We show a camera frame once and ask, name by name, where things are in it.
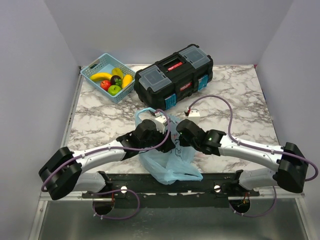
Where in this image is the yellow fake banana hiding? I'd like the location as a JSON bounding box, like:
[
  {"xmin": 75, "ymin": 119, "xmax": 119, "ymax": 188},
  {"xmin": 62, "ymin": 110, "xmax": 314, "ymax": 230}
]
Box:
[{"xmin": 90, "ymin": 72, "xmax": 113, "ymax": 82}]

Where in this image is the black mounting rail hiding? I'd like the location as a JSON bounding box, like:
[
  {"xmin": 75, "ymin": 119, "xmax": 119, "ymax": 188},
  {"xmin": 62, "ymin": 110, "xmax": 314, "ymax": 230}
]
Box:
[{"xmin": 82, "ymin": 170, "xmax": 259, "ymax": 209}]

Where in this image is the light blue plastic basket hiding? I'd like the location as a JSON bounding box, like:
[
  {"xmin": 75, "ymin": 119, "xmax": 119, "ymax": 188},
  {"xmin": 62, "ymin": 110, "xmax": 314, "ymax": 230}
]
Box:
[{"xmin": 80, "ymin": 53, "xmax": 136, "ymax": 103}]

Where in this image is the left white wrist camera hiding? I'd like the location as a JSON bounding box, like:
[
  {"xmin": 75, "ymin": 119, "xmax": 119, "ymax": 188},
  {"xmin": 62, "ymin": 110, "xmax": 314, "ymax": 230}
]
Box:
[{"xmin": 152, "ymin": 112, "xmax": 168, "ymax": 135}]

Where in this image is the yellow fake mango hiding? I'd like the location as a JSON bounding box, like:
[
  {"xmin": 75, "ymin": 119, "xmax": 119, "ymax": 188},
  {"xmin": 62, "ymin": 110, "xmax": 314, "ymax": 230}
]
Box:
[{"xmin": 121, "ymin": 74, "xmax": 133, "ymax": 89}]

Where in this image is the red fake fruit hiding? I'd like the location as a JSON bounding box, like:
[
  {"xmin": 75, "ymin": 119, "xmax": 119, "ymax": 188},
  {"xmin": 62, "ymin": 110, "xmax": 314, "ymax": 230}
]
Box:
[{"xmin": 100, "ymin": 80, "xmax": 112, "ymax": 92}]

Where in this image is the black plastic toolbox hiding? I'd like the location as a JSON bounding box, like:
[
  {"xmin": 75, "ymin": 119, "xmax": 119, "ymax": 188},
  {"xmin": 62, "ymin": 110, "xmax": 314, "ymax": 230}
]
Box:
[{"xmin": 133, "ymin": 44, "xmax": 214, "ymax": 110}]

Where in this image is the dark purple fake mangosteen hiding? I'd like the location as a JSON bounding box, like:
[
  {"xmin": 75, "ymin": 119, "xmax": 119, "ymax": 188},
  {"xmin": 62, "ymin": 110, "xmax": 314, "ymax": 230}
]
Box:
[{"xmin": 110, "ymin": 75, "xmax": 123, "ymax": 88}]

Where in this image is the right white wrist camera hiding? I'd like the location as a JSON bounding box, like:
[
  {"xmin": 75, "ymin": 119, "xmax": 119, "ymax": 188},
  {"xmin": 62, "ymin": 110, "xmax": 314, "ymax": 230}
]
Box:
[{"xmin": 184, "ymin": 108, "xmax": 201, "ymax": 125}]

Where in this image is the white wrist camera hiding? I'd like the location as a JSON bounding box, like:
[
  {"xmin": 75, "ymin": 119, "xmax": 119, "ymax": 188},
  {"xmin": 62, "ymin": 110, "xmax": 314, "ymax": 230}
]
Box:
[
  {"xmin": 152, "ymin": 112, "xmax": 168, "ymax": 135},
  {"xmin": 184, "ymin": 108, "xmax": 201, "ymax": 125}
]

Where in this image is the green fake apple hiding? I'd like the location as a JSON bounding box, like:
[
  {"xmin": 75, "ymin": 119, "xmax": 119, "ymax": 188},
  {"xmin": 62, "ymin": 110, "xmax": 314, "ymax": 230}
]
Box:
[{"xmin": 107, "ymin": 85, "xmax": 122, "ymax": 96}]

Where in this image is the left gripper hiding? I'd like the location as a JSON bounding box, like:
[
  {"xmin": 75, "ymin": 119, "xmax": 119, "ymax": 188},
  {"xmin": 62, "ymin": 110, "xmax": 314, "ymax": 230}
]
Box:
[{"xmin": 140, "ymin": 124, "xmax": 175, "ymax": 153}]

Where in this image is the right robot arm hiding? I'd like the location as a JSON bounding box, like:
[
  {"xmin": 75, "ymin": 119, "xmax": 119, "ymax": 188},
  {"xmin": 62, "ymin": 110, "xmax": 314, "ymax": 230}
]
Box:
[{"xmin": 176, "ymin": 119, "xmax": 309, "ymax": 196}]

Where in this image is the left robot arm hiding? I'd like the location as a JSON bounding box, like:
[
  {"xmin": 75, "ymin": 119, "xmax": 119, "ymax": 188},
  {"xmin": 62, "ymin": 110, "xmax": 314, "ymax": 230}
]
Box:
[{"xmin": 38, "ymin": 119, "xmax": 176, "ymax": 201}]

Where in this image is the light blue plastic bag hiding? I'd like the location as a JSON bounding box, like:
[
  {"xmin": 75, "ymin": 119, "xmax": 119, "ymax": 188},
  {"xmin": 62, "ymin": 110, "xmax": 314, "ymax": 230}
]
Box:
[{"xmin": 139, "ymin": 115, "xmax": 203, "ymax": 185}]

